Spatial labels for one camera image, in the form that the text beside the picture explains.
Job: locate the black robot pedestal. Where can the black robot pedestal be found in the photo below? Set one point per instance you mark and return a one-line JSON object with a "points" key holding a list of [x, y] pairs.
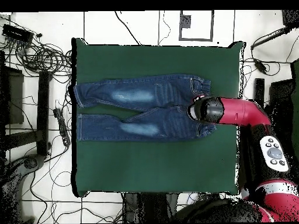
{"points": [[149, 207]]}

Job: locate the grey square plate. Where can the grey square plate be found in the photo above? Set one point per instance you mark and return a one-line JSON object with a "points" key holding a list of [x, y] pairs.
{"points": [[185, 21]]}

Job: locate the black corner box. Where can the black corner box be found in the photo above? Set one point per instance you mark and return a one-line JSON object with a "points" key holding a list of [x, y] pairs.
{"points": [[290, 17]]}

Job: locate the blue denim jeans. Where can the blue denim jeans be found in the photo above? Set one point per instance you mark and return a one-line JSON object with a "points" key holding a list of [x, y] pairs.
{"points": [[140, 93]]}

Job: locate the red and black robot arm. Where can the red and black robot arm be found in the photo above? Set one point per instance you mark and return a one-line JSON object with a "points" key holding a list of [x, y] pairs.
{"points": [[245, 112]]}

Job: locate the black power strip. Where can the black power strip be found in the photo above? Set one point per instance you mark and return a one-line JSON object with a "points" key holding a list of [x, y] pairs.
{"points": [[62, 126]]}

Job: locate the dark green table cloth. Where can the dark green table cloth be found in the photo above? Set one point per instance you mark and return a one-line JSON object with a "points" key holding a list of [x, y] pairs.
{"points": [[151, 168]]}

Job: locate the grey stand base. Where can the grey stand base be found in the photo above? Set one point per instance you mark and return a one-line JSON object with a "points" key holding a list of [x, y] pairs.
{"points": [[31, 162]]}

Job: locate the black rod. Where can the black rod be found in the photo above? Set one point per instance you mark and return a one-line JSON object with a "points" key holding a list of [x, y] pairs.
{"points": [[268, 38]]}

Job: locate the dark flat panel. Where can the dark flat panel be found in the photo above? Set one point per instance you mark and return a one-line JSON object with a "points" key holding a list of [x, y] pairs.
{"points": [[14, 98], [281, 93]]}

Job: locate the grey rectangular frame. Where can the grey rectangular frame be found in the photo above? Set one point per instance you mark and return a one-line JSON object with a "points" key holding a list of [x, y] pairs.
{"points": [[196, 40]]}

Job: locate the black power adapter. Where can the black power adapter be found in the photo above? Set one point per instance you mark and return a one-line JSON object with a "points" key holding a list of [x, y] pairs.
{"points": [[260, 65]]}

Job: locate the black electronics box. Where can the black electronics box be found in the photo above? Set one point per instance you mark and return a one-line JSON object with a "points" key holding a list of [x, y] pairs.
{"points": [[17, 33]]}

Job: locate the black stand bar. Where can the black stand bar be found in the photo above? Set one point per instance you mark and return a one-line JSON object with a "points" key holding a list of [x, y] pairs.
{"points": [[259, 89], [43, 112]]}

